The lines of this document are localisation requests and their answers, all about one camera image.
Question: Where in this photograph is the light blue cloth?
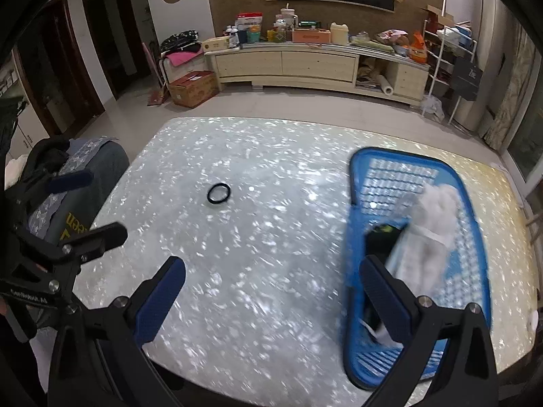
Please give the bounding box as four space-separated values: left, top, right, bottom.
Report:
385 224 448 297

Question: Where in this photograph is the black plush toy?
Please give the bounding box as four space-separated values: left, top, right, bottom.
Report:
360 224 409 346

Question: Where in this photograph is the white cloth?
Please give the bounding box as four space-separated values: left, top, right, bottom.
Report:
409 184 461 257

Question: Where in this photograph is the blue plastic laundry basket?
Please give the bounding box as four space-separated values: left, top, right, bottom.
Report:
343 147 492 390

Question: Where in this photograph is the black hair tie ring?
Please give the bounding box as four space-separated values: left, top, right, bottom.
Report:
206 182 232 206

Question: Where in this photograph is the grey chair with yellow print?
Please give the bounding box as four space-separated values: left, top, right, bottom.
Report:
27 137 130 245

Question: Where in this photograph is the small white round lid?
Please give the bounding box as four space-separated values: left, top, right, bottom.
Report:
526 310 539 332

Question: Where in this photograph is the cardboard box on floor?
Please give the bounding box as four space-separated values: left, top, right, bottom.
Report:
168 71 219 109

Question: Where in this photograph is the black floral bag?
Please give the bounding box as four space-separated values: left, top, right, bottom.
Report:
160 30 199 54

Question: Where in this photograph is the white paper roll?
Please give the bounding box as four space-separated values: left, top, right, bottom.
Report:
375 74 394 97

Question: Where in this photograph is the black shopping bag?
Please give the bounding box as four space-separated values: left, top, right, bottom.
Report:
449 57 483 102

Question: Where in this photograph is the cream TV cabinet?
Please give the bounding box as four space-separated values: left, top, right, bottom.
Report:
205 42 429 107

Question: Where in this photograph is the orange snack bag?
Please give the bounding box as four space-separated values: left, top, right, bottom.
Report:
409 31 427 64

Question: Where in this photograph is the white metal shelf rack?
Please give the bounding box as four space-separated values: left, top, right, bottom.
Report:
422 5 478 123

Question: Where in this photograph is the cream plastic canister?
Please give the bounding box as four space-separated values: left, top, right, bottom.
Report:
330 22 350 45

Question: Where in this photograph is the beige patterned curtain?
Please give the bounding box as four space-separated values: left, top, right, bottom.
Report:
483 21 536 151

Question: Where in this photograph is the pink storage box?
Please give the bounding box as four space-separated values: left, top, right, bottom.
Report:
292 28 331 44

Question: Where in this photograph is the standing air conditioner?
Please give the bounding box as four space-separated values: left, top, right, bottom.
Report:
454 0 514 135

